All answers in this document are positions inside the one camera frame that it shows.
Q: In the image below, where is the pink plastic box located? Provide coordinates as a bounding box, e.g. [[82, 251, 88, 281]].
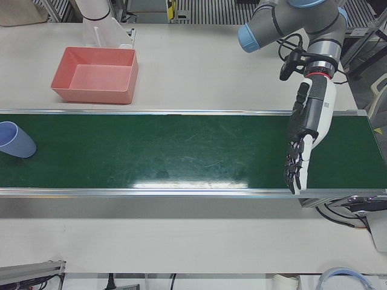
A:
[[50, 47, 140, 106]]

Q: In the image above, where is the green conveyor belt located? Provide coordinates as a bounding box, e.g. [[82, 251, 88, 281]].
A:
[[0, 109, 387, 209]]

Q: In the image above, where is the white conveyor motor housing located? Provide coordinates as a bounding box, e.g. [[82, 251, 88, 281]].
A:
[[347, 195, 387, 253]]

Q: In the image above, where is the blue plastic cup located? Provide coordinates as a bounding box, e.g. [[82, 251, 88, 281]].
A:
[[0, 121, 37, 158]]

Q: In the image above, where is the robot hand black white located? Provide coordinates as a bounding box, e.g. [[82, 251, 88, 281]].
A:
[[283, 77, 338, 196]]

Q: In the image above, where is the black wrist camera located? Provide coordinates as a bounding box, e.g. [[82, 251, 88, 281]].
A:
[[279, 50, 306, 81]]

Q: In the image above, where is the aluminium profile bar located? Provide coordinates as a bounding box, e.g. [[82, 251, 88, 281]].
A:
[[0, 260, 67, 290]]

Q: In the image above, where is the black conveyor cable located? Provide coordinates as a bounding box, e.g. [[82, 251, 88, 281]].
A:
[[316, 202, 368, 231]]

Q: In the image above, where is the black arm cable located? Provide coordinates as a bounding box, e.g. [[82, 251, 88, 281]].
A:
[[276, 32, 348, 85]]

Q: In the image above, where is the white chair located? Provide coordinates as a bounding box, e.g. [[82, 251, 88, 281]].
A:
[[367, 75, 387, 117]]

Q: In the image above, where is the white column stand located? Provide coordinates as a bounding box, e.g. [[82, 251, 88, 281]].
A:
[[74, 0, 135, 50]]

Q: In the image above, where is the yellow black safety marker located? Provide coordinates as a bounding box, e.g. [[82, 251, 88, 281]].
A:
[[165, 0, 178, 24]]

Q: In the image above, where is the white paper cup stack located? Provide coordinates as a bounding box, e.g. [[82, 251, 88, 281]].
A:
[[272, 273, 301, 290]]

